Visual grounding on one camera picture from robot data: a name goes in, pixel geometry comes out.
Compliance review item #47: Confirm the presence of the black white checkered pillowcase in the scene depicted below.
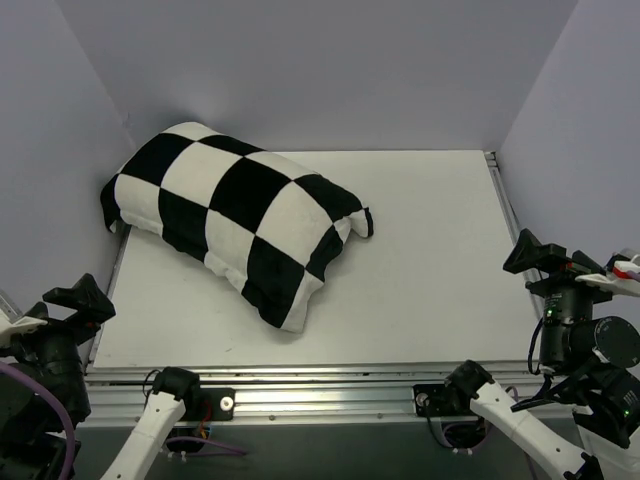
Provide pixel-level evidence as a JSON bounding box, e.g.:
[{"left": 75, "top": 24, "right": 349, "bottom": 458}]
[{"left": 100, "top": 122, "right": 374, "bottom": 333}]

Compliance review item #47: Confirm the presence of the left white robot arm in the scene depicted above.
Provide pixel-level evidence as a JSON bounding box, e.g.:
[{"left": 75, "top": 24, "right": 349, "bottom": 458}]
[{"left": 1, "top": 274, "right": 202, "bottom": 479}]

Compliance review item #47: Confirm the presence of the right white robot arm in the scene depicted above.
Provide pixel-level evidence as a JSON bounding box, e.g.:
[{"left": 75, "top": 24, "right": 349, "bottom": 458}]
[{"left": 443, "top": 229, "right": 639, "bottom": 479}]

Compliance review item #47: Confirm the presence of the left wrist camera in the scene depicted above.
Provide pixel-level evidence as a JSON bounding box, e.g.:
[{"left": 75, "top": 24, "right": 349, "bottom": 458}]
[{"left": 0, "top": 292, "right": 47, "bottom": 348}]

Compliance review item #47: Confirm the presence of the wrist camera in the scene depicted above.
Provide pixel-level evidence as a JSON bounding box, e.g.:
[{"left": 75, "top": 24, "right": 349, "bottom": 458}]
[
  {"left": 576, "top": 249, "right": 639, "bottom": 297},
  {"left": 0, "top": 292, "right": 47, "bottom": 348}
]

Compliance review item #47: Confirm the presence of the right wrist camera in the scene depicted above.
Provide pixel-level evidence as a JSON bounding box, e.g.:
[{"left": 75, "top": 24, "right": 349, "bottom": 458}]
[{"left": 576, "top": 249, "right": 639, "bottom": 297}]

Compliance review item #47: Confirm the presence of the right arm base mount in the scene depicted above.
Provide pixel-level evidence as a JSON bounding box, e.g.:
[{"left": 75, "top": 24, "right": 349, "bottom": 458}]
[{"left": 412, "top": 384, "right": 474, "bottom": 418}]

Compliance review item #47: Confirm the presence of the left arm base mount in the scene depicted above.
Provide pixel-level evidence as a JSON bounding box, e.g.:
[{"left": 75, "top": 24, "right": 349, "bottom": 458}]
[{"left": 181, "top": 388, "right": 235, "bottom": 422}]

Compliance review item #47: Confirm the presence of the aluminium table frame rail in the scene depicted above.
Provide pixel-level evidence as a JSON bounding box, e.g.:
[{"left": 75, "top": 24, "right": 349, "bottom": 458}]
[{"left": 87, "top": 150, "right": 541, "bottom": 426}]

